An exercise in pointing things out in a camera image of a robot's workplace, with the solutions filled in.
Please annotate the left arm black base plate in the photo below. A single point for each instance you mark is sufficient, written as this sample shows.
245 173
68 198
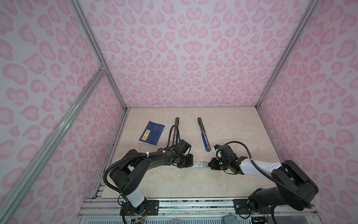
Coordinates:
148 207

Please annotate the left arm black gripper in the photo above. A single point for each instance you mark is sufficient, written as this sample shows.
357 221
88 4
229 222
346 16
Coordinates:
189 163

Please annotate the dark blue booklet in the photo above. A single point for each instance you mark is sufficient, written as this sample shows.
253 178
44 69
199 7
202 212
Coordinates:
152 133

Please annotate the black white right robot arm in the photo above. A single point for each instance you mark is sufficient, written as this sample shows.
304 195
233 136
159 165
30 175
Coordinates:
292 186

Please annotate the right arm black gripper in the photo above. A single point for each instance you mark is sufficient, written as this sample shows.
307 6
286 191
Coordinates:
214 167

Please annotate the red white staple box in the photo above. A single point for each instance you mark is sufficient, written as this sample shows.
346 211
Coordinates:
198 164

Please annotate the blue long stapler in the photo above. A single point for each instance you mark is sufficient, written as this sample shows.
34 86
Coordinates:
204 136

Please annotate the aluminium front rail frame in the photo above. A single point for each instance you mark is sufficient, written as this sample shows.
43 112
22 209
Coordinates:
193 211

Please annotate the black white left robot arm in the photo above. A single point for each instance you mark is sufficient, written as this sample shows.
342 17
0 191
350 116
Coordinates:
125 175

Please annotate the grey cloth pad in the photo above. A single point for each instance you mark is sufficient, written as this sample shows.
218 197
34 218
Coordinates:
231 219

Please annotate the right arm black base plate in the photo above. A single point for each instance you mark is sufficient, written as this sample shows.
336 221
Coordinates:
246 207

